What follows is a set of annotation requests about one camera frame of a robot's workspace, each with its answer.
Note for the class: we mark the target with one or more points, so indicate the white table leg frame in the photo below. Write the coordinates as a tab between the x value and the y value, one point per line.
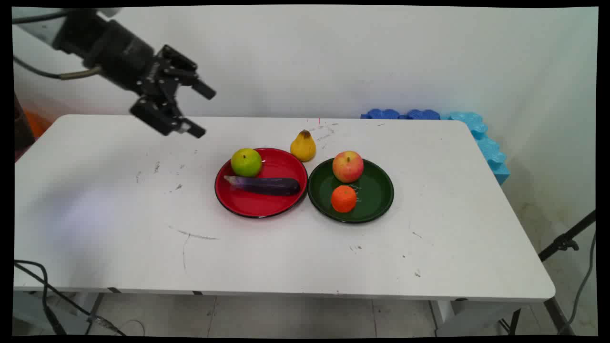
476	317

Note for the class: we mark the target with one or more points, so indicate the green apple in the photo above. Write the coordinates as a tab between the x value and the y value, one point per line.
246	162

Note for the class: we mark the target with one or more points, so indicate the dark green round plate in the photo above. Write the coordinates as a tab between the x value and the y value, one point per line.
371	195

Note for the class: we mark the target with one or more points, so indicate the black tripod stand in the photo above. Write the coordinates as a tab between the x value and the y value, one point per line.
564	243

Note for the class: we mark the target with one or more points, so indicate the dark brown object behind table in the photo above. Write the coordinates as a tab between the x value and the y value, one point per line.
23	126

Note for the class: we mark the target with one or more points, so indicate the orange object behind table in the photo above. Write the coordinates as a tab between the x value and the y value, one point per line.
37	123

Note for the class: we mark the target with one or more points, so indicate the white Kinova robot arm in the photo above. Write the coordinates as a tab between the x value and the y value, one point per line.
33	31

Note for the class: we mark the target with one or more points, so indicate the dark blue foam piece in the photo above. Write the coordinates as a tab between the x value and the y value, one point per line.
423	114
382	114

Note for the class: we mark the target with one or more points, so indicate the yellow pear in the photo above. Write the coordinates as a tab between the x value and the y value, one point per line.
303	146

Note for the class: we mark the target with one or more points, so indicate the red round plate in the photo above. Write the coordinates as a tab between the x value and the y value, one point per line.
259	202

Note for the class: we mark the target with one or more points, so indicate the black metal table leg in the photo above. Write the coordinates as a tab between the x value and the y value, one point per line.
95	312

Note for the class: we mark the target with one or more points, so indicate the purple eggplant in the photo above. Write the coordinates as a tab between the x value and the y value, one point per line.
267	186

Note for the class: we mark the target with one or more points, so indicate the red yellow apple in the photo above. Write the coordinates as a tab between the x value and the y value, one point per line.
348	166

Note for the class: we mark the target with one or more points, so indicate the orange tangerine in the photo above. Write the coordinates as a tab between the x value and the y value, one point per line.
343	199

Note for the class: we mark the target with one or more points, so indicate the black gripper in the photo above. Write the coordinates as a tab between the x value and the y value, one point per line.
121	55

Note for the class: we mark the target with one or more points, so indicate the light blue foam strip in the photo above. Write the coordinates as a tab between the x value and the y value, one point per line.
486	143

